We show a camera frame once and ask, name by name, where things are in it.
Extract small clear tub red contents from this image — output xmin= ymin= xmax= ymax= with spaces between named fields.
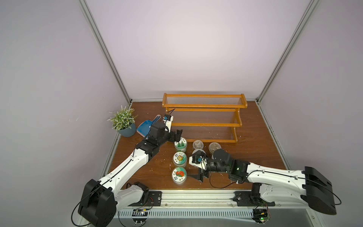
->
xmin=192 ymin=140 xmax=204 ymax=149

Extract mimosa leaf label seed jar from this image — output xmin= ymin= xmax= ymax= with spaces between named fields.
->
xmin=174 ymin=137 xmax=188 ymax=153

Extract sunflower label seed jar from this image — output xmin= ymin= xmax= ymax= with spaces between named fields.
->
xmin=173 ymin=151 xmax=188 ymax=167

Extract small clear tub brown contents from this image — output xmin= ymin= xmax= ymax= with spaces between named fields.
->
xmin=209 ymin=142 xmax=222 ymax=155

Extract tomato label seed jar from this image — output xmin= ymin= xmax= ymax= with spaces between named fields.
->
xmin=172 ymin=166 xmax=187 ymax=186

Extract white lid green label jar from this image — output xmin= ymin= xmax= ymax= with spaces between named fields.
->
xmin=192 ymin=149 xmax=206 ymax=156

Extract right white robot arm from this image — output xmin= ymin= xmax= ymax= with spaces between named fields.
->
xmin=189 ymin=149 xmax=338 ymax=215

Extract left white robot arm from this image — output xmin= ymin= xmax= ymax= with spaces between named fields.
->
xmin=74 ymin=121 xmax=182 ymax=227

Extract wooden three-tier shelf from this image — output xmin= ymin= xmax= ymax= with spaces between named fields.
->
xmin=162 ymin=93 xmax=248 ymax=143

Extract blue plastic dustpan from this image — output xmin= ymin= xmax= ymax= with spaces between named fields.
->
xmin=136 ymin=114 xmax=161 ymax=138

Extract teal plant pot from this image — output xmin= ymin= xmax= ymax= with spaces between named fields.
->
xmin=118 ymin=123 xmax=136 ymax=138

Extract artificial green plant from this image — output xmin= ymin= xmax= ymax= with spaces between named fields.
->
xmin=107 ymin=107 xmax=138 ymax=131

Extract right controller board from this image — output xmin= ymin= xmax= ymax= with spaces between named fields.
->
xmin=252 ymin=209 xmax=270 ymax=225

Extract controller board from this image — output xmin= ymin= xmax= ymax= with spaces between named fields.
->
xmin=131 ymin=209 xmax=149 ymax=227
xmin=252 ymin=209 xmax=270 ymax=225

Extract left controller board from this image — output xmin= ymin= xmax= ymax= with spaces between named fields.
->
xmin=131 ymin=209 xmax=149 ymax=227

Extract left corner aluminium profile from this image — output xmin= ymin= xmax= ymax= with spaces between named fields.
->
xmin=78 ymin=0 xmax=132 ymax=105

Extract corner aluminium profile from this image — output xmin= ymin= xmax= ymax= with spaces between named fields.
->
xmin=256 ymin=0 xmax=321 ymax=103
xmin=78 ymin=0 xmax=132 ymax=105

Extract right corner aluminium profile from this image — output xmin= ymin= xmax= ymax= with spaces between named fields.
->
xmin=256 ymin=0 xmax=321 ymax=103

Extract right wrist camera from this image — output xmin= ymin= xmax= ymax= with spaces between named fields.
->
xmin=189 ymin=154 xmax=205 ymax=169

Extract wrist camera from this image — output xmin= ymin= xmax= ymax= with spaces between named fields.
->
xmin=163 ymin=114 xmax=174 ymax=132
xmin=189 ymin=154 xmax=205 ymax=169

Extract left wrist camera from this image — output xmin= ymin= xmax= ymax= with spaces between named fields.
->
xmin=163 ymin=114 xmax=174 ymax=132

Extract aluminium front rail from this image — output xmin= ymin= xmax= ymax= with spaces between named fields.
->
xmin=113 ymin=190 xmax=317 ymax=221

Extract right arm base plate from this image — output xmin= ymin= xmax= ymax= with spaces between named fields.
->
xmin=232 ymin=191 xmax=276 ymax=207

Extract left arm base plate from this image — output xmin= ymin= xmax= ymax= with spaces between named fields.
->
xmin=130 ymin=191 xmax=162 ymax=207

